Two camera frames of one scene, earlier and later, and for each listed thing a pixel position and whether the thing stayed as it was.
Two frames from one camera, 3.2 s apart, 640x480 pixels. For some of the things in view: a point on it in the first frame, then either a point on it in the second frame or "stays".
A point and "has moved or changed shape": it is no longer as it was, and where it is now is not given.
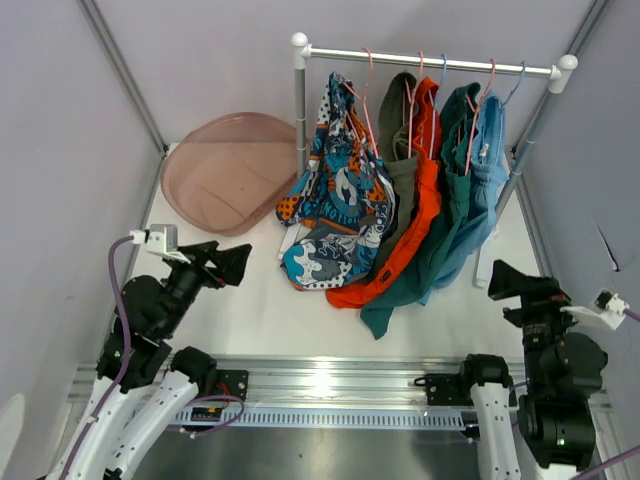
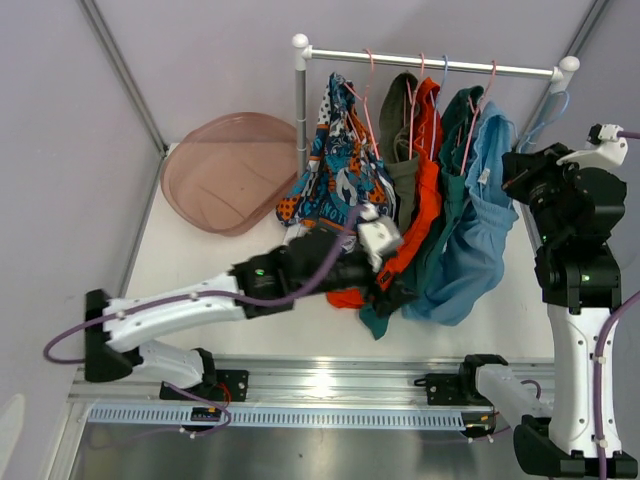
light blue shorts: [487, 179] has moved or changed shape
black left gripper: [231, 263] -> [387, 300]
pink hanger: [364, 99] stays
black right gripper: [536, 293] -> [521, 169]
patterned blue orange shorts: [341, 198] stays
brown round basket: [227, 172] stays
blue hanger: [516, 85] -> [527, 140]
